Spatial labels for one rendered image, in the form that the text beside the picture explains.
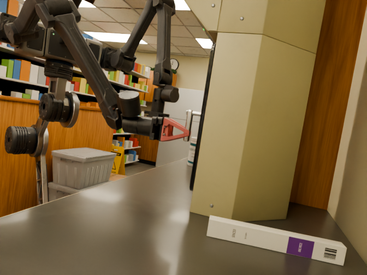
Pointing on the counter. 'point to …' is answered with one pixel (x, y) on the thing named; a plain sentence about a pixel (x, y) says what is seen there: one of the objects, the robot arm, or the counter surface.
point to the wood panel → (327, 101)
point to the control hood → (207, 15)
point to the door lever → (190, 121)
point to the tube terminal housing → (256, 108)
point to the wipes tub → (191, 151)
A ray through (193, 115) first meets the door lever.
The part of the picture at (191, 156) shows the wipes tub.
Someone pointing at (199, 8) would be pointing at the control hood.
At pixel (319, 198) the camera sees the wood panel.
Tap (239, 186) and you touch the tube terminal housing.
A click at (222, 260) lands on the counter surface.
